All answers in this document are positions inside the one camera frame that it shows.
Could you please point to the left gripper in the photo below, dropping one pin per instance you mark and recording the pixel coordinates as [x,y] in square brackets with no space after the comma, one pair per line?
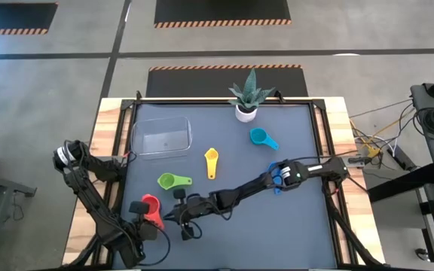
[132,235]

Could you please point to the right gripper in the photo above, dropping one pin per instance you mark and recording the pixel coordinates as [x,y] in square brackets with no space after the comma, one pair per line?
[196,209]

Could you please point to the red measuring cup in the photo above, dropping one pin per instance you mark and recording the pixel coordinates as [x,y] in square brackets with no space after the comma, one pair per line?
[153,210]

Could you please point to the green measuring cup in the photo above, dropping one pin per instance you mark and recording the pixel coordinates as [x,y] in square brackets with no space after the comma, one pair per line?
[166,181]

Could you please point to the yellow measuring cup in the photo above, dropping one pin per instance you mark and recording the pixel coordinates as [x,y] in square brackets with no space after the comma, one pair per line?
[211,165]

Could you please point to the blue measuring cup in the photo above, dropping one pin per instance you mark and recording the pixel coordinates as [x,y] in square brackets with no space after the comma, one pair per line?
[278,190]

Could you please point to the teal measuring cup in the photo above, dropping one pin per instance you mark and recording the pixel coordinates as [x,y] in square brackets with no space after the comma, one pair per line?
[257,136]

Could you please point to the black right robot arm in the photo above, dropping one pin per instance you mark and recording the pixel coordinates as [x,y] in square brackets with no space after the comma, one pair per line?
[247,188]

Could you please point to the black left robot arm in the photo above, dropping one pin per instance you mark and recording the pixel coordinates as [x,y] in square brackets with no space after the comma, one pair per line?
[96,211]

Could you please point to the grey table mat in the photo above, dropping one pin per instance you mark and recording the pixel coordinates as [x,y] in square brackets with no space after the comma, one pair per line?
[258,233]

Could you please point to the clear plastic container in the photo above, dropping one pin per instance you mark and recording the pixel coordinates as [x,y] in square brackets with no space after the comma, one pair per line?
[172,131]

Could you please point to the white plant pot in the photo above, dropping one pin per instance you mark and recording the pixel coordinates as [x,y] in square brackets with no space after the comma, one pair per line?
[245,116]

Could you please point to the black striped floor mat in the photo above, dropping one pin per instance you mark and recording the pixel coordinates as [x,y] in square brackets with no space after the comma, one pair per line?
[13,17]
[187,83]
[220,11]

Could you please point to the green succulent plant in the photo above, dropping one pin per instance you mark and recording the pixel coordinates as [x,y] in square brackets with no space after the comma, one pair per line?
[251,94]

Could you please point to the black power strip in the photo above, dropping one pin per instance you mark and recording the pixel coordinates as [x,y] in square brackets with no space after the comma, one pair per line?
[398,158]

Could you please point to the grey equipment cart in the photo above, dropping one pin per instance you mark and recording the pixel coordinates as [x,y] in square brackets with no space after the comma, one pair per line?
[422,94]

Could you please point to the black metal table frame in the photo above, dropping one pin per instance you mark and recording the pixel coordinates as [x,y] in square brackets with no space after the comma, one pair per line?
[127,104]

